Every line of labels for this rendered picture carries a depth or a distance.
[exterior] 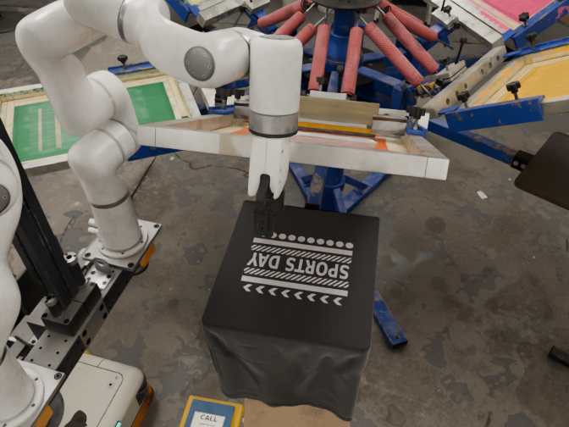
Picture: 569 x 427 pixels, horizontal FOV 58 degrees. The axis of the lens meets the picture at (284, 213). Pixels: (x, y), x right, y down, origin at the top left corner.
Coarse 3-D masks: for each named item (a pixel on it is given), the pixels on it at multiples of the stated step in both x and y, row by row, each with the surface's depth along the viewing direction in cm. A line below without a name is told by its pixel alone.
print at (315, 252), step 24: (264, 240) 154; (288, 240) 154; (312, 240) 154; (336, 240) 154; (264, 264) 147; (288, 264) 147; (312, 264) 147; (336, 264) 147; (240, 288) 141; (264, 288) 141; (288, 288) 141; (312, 288) 141; (336, 288) 141
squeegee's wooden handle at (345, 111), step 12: (300, 96) 151; (300, 108) 151; (312, 108) 150; (324, 108) 150; (336, 108) 149; (348, 108) 149; (360, 108) 148; (372, 108) 148; (336, 120) 150; (348, 120) 149; (360, 120) 149; (372, 120) 148
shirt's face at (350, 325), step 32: (288, 224) 159; (320, 224) 159; (352, 224) 159; (352, 256) 150; (224, 288) 141; (352, 288) 141; (224, 320) 134; (256, 320) 134; (288, 320) 134; (320, 320) 134; (352, 320) 134
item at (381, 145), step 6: (318, 132) 157; (324, 132) 159; (312, 138) 138; (318, 138) 139; (324, 138) 141; (372, 138) 155; (378, 138) 157; (336, 144) 129; (342, 144) 130; (348, 144) 131; (354, 144) 133; (360, 144) 134; (366, 144) 136; (372, 144) 137; (378, 144) 139; (384, 144) 141
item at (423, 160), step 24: (168, 120) 112; (192, 120) 117; (216, 120) 136; (240, 120) 163; (144, 144) 98; (168, 144) 97; (192, 144) 96; (216, 144) 96; (240, 144) 95; (312, 144) 93; (408, 144) 130; (360, 168) 92; (384, 168) 92; (408, 168) 91; (432, 168) 90
